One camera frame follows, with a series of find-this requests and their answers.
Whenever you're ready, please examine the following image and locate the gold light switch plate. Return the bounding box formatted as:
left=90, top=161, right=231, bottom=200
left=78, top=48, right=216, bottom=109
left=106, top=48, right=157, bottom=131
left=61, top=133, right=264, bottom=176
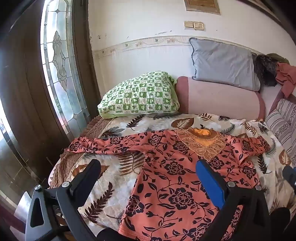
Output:
left=184, top=21, right=205, bottom=31

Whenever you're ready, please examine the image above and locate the framed wall picture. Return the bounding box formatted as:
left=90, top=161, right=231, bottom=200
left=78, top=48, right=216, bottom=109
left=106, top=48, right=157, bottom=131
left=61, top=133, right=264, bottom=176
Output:
left=184, top=0, right=220, bottom=14

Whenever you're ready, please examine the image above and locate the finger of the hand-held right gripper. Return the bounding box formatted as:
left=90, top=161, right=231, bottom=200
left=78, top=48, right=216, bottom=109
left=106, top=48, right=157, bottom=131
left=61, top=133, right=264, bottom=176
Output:
left=282, top=166, right=296, bottom=186

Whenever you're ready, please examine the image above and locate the grey pillow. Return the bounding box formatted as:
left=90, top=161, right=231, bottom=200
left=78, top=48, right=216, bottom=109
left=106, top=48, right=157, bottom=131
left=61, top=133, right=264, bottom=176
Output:
left=188, top=37, right=261, bottom=91

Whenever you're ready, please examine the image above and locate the striped cushion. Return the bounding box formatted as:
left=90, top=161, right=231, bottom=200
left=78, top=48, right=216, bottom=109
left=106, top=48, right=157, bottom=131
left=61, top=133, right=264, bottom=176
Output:
left=265, top=98, right=296, bottom=167

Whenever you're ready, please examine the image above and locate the pink bolster pillow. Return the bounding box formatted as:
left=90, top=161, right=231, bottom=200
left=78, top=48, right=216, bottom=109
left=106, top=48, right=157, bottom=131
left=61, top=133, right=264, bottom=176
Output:
left=174, top=76, right=266, bottom=120
left=258, top=85, right=286, bottom=116

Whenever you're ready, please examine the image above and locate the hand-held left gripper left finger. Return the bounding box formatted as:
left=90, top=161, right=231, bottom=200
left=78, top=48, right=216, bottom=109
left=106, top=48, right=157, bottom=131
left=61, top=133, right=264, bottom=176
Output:
left=25, top=159, right=101, bottom=241

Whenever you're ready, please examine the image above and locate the brown quilted bedspread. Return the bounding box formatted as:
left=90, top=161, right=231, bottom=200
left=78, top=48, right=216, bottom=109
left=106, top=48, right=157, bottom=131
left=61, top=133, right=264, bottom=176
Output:
left=49, top=116, right=114, bottom=189

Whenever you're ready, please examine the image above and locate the stained glass window panel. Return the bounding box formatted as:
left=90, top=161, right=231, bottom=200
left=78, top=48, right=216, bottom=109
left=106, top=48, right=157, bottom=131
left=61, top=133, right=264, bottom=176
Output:
left=40, top=0, right=90, bottom=137

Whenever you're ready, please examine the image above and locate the rust coloured cloth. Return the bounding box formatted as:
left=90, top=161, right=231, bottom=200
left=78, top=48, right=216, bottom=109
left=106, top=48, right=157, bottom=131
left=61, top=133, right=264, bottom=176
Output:
left=275, top=62, right=296, bottom=98

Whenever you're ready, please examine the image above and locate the olive cloth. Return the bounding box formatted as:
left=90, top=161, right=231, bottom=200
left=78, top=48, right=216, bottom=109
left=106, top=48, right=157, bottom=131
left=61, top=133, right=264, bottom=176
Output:
left=266, top=53, right=290, bottom=65

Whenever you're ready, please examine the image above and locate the dark wooden door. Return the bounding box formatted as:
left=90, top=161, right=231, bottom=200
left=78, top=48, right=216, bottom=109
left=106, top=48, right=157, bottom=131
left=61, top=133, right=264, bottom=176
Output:
left=0, top=0, right=102, bottom=200

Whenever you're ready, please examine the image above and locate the leaf print fleece blanket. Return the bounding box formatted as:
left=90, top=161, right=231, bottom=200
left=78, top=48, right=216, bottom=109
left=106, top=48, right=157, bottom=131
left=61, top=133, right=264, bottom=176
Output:
left=69, top=113, right=296, bottom=232

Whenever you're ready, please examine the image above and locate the orange floral blouse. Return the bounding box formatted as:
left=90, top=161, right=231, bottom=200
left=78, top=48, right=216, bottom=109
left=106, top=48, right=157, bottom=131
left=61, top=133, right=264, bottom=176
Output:
left=67, top=128, right=272, bottom=241

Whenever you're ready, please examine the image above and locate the green checkered pillow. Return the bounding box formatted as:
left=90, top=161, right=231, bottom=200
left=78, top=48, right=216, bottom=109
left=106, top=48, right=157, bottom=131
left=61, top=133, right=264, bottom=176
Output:
left=97, top=71, right=181, bottom=120

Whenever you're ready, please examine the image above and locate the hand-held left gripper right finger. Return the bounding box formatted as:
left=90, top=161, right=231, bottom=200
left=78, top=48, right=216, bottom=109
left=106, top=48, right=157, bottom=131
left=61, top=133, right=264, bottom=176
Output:
left=196, top=159, right=271, bottom=241

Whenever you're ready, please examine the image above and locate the dark furry cloth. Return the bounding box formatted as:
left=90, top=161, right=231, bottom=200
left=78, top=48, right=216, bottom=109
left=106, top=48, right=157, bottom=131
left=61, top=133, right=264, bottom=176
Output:
left=252, top=54, right=281, bottom=87

